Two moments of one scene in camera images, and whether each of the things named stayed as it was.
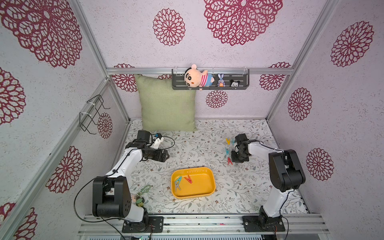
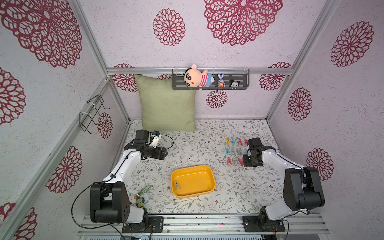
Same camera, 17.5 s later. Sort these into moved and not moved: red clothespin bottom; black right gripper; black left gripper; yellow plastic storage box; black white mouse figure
Moved: red clothespin bottom; black right gripper
Not moved: black white mouse figure; yellow plastic storage box; black left gripper
